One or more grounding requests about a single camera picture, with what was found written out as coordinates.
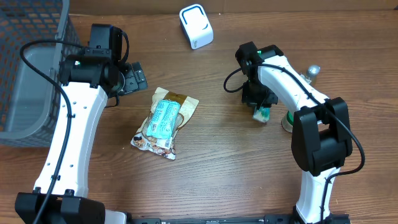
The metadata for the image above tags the Kleenex tissue pack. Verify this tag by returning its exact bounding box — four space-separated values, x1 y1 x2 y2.
252 107 271 123

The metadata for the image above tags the green lid Knorr jar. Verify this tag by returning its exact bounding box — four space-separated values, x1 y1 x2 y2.
281 111 294 133

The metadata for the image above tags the teal wipes pack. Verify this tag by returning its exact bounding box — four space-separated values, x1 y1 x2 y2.
147 100 180 139

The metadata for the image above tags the brown snack pouch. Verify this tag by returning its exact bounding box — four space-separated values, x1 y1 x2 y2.
131 87 199 160

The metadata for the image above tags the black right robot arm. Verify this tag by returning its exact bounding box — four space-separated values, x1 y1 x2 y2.
235 42 353 223

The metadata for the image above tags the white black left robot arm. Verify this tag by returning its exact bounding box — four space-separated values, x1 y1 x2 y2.
15 24 147 223

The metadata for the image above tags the white barcode scanner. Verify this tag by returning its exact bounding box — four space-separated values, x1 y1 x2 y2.
179 4 214 50

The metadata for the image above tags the grey plastic mesh basket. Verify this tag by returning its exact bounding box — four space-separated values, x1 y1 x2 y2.
1 0 80 147

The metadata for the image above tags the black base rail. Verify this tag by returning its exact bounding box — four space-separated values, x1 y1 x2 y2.
124 213 352 224

